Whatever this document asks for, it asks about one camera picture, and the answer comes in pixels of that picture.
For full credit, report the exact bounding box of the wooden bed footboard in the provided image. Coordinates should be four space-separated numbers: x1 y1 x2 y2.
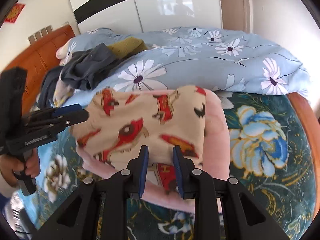
287 92 320 217

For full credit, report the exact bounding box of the olive yellow cloth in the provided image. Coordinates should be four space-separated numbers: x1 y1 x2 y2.
107 37 148 59

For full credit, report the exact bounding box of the dark grey garment pile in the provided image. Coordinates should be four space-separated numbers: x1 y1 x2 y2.
37 42 121 111

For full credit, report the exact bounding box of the pale beige yellow garment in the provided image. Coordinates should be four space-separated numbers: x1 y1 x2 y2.
53 78 74 107

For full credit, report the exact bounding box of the white black glossy wardrobe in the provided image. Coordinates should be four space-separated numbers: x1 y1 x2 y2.
70 0 222 34

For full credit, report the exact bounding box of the pink fleece folded blanket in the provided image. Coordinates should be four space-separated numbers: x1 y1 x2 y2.
76 89 231 212

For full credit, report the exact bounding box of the person's left hand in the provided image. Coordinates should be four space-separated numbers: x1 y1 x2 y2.
1 148 41 187

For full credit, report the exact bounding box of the beige car print garment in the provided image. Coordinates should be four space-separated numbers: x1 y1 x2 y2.
70 86 206 192

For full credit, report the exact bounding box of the light blue floral duvet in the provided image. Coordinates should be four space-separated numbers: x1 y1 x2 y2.
58 26 311 106

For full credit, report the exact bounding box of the teal floral bed blanket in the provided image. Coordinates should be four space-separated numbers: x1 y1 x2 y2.
17 91 316 239

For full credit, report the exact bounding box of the orange wooden headboard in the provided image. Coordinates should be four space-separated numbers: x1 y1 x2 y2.
5 25 75 114

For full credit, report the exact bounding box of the red paper wall decoration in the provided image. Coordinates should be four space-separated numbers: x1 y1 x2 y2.
4 3 25 23

